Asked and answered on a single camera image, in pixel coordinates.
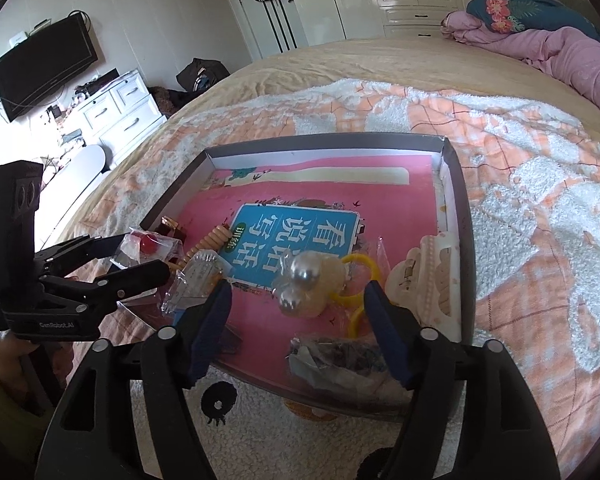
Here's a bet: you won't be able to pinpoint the clear bag with red beads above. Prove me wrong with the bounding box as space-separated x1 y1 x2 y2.
111 227 186 266

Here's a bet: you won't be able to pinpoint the pink quilt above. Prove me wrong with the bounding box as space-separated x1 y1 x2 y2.
440 10 600 126

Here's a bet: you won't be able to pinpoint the clear bag with jewelry card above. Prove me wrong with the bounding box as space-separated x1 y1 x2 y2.
160 251 231 316

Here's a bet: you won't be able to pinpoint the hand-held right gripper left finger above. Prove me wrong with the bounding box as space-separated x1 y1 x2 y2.
39 280 233 480

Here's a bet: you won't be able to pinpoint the person's left hand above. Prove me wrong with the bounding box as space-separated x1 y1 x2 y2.
0 332 33 391

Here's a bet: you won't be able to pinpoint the bagged yellow rings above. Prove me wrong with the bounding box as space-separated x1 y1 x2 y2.
330 254 383 338

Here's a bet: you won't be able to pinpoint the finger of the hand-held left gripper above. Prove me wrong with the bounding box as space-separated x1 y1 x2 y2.
40 260 173 321
34 232 131 277

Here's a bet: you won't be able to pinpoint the pink-lined grey cardboard box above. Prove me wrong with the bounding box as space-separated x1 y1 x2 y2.
122 132 477 416

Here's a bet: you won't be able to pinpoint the orange spiral hair tie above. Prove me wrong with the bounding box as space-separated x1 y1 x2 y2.
182 224 233 263

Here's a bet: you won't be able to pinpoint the white drawer cabinet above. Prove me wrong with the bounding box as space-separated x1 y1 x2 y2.
77 71 167 161

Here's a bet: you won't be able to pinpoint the white round table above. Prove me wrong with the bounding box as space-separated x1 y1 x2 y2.
45 144 108 211

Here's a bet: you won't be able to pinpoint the beige bed sheet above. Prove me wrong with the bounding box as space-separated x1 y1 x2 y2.
45 35 600 241

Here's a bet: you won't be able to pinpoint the dark brown bag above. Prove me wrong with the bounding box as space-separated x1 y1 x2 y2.
176 58 231 93

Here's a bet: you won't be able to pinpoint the clear bag of pearl beads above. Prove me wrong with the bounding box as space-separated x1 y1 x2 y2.
270 252 346 321

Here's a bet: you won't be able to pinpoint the dark floral pillow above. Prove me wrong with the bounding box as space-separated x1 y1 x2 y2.
467 0 600 43

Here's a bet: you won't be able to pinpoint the black flat television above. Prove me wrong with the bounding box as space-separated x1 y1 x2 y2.
0 12 99 123

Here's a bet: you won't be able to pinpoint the clear bag of silver beads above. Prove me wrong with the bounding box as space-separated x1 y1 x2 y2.
286 336 406 396

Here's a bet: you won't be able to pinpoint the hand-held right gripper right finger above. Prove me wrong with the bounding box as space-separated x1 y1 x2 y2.
364 280 562 480

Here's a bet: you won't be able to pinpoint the cream hair claw clip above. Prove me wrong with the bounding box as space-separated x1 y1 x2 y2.
384 231 463 333

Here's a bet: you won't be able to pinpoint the white door with black stripes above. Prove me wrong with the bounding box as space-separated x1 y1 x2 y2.
215 0 311 61

